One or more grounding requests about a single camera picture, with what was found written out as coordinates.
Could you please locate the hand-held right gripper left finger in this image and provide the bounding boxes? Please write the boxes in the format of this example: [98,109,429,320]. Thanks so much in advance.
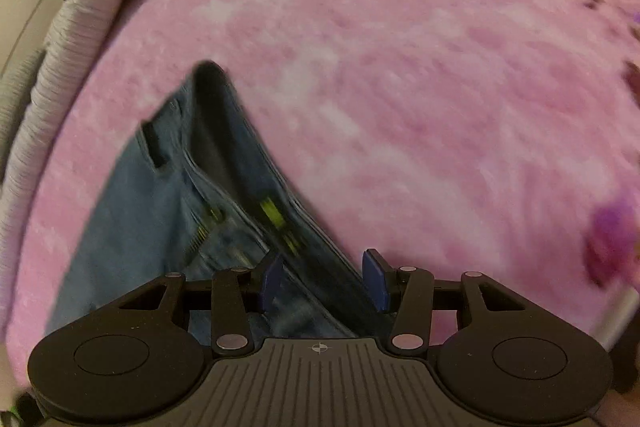
[117,252,287,354]

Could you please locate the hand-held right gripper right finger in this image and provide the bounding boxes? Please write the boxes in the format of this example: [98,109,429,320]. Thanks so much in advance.
[362,248,529,352]

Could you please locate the blue denim jeans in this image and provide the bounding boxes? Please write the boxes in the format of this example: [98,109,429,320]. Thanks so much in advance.
[50,61,387,349]

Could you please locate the pink floral blanket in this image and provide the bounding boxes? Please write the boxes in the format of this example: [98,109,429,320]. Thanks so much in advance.
[0,0,640,408]

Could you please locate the grey ribbed quilt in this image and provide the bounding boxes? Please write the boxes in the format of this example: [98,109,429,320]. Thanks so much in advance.
[0,51,47,172]

